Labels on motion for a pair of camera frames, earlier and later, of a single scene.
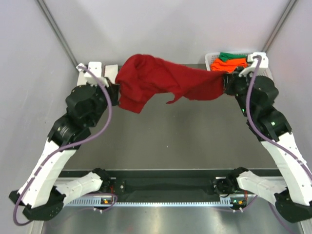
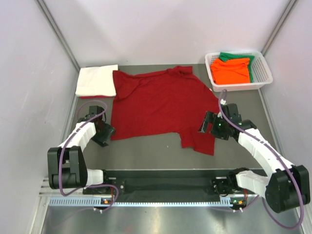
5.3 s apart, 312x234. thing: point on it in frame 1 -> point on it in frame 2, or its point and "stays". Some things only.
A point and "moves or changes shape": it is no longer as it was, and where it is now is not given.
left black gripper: x=113 y=89 -> x=109 y=130
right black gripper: x=230 y=79 -> x=212 y=117
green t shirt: x=224 y=56 stays
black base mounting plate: x=165 y=182 stays
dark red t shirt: x=140 y=76 moves or changes shape
